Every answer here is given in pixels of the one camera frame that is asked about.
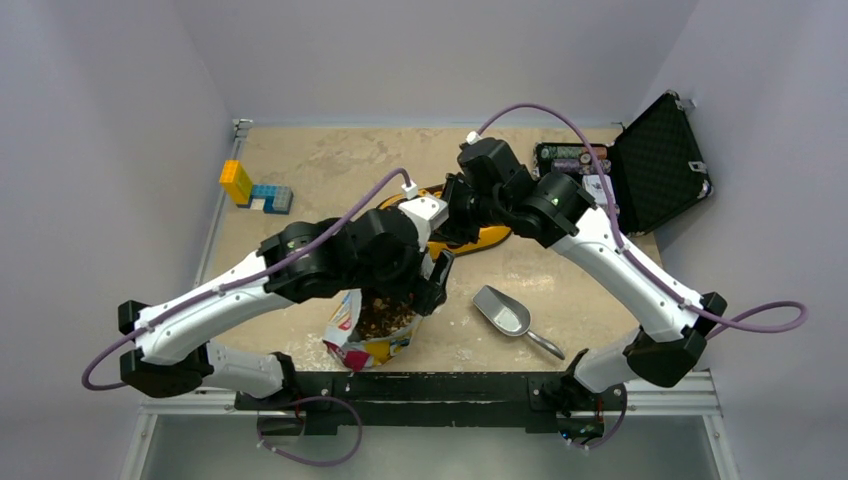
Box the white yellow pet food bag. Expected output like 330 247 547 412
322 289 422 372

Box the metal food scoop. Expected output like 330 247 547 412
472 285 565 360

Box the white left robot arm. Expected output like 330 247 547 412
119 198 453 409

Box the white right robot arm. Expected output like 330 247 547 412
434 136 726 407

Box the yellow double pet bowl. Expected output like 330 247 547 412
377 184 515 261

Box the white card box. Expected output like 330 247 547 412
582 175 616 206

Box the blue toy brick base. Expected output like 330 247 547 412
248 184 294 215

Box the yellow toy brick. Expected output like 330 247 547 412
219 159 253 208

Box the black poker chip case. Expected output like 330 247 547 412
534 90 713 237

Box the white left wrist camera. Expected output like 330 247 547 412
398 194 449 250

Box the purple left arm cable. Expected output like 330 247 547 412
81 167 415 392

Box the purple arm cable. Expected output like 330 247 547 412
81 167 415 392
466 103 810 336

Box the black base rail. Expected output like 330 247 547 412
139 370 722 437

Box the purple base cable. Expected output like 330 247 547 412
256 396 364 469

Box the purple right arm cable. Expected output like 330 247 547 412
466 103 810 336

